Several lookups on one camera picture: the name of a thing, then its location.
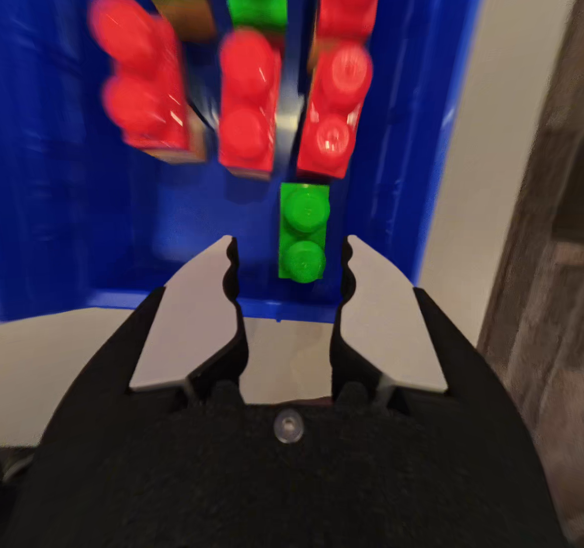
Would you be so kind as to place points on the blue plastic storage bin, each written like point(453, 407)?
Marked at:
point(68, 215)

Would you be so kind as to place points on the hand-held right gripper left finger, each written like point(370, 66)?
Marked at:
point(191, 329)

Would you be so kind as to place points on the grey desk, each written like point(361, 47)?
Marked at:
point(465, 147)

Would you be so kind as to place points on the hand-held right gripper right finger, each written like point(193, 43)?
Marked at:
point(392, 329)

